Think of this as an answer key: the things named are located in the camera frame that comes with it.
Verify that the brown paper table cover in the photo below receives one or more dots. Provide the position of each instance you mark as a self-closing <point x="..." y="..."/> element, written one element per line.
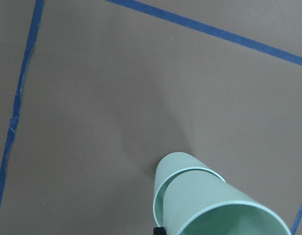
<point x="109" y="91"/>

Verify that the mint green cup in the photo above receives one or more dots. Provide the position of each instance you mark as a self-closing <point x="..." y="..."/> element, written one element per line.
<point x="199" y="203"/>
<point x="169" y="167"/>

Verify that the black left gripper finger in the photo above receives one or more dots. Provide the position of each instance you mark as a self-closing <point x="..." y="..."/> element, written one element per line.
<point x="159" y="231"/>

